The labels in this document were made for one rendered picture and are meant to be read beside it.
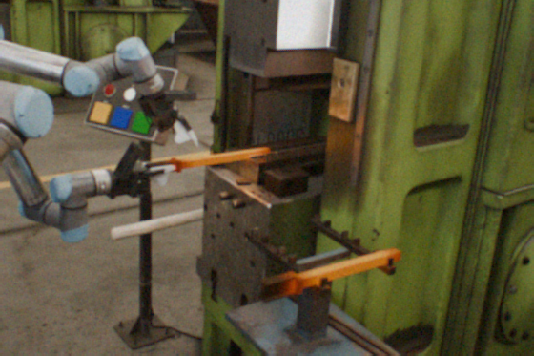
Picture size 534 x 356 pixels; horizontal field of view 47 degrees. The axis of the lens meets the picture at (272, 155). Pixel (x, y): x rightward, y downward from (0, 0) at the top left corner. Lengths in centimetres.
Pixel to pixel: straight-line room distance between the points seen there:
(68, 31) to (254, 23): 490
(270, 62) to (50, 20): 505
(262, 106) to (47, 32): 475
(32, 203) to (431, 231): 125
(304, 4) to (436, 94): 48
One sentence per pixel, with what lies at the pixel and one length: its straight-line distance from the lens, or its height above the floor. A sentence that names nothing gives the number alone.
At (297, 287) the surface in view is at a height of 94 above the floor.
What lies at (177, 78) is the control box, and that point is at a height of 117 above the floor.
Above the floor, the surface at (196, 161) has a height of 101.
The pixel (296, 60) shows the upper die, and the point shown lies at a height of 132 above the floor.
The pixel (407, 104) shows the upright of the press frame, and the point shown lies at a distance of 176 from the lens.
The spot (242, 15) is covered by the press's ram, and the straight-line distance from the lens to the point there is 199.
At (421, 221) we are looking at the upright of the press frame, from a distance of 208.
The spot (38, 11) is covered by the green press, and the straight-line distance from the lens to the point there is 678.
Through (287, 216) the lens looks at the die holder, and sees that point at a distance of 193.
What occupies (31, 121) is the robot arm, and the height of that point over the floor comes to 123.
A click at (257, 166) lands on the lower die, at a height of 98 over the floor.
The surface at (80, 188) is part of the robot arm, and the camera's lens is 176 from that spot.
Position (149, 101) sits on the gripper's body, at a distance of 179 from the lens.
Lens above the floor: 165
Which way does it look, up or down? 19 degrees down
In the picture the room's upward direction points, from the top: 4 degrees clockwise
